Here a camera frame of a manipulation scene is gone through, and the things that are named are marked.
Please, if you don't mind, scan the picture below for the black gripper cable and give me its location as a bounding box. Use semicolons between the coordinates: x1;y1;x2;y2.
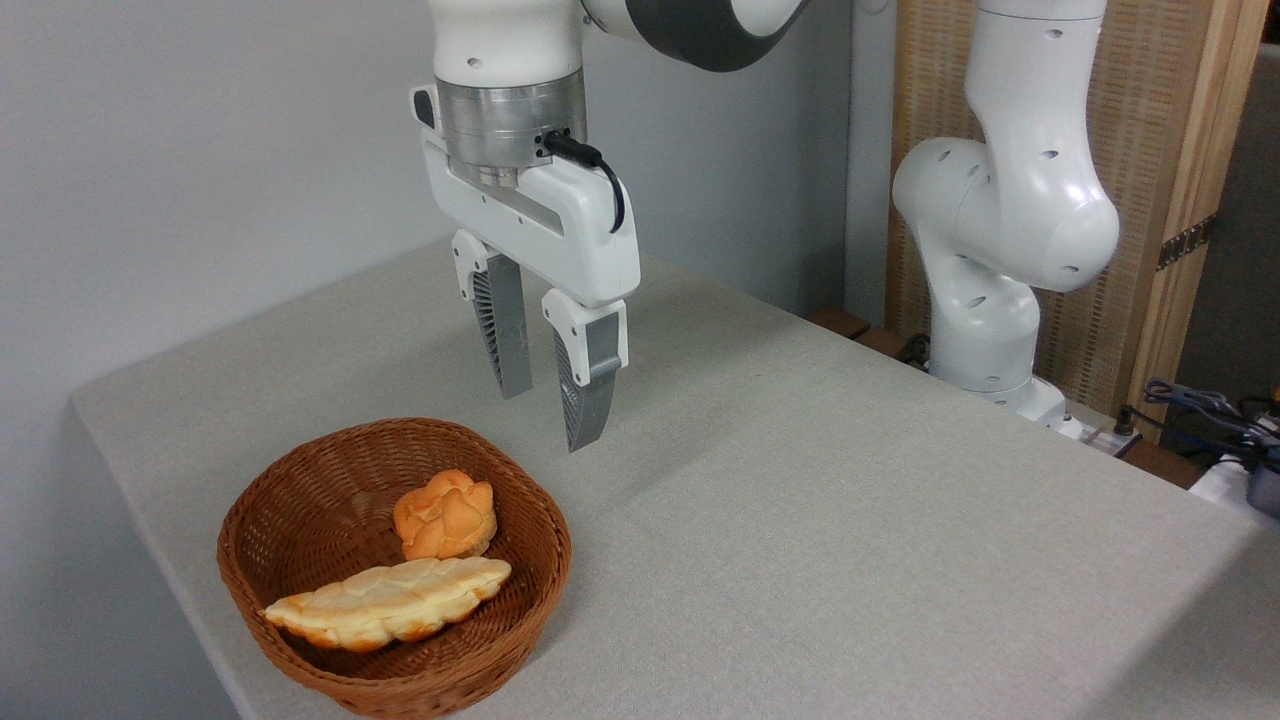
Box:
543;130;627;234

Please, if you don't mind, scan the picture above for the round bread roll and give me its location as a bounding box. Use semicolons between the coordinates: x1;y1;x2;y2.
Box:
393;469;498;561

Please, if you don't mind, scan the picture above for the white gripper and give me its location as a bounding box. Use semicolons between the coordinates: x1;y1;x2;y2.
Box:
410;85;642;453

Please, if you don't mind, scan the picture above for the long braided bread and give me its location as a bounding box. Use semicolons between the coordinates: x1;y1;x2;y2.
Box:
262;557;512;654

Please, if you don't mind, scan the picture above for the metal screen hinge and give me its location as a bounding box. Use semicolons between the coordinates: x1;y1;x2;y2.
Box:
1157;213;1218;271

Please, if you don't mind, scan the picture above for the dark grey partition panel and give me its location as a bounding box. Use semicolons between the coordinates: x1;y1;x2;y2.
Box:
1176;44;1280;403

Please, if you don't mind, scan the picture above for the blue grey cable bundle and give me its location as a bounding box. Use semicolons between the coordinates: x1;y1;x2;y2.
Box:
1143;378;1280;453

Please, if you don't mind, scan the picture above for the brown wicker basket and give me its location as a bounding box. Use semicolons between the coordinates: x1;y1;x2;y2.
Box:
216;417;573;720

